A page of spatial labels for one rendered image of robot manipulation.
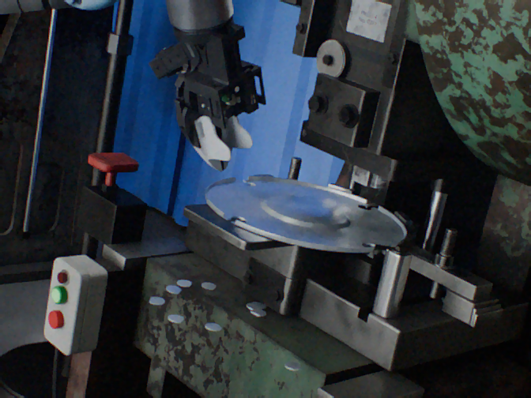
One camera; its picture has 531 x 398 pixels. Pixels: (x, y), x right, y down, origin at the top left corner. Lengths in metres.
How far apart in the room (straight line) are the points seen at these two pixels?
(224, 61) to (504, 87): 0.34
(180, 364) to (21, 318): 1.35
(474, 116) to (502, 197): 0.53
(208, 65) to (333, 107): 0.28
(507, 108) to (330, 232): 0.44
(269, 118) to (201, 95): 2.12
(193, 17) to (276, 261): 0.42
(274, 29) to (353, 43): 1.87
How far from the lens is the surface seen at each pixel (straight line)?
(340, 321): 1.42
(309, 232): 1.40
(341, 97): 1.44
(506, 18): 0.98
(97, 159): 1.63
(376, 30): 1.44
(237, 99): 1.24
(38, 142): 2.98
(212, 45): 1.20
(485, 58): 1.02
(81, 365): 1.66
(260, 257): 1.48
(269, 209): 1.45
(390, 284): 1.37
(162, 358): 1.58
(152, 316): 1.59
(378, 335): 1.38
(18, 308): 2.92
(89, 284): 1.55
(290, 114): 3.23
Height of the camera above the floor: 1.21
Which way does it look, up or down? 17 degrees down
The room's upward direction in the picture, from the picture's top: 11 degrees clockwise
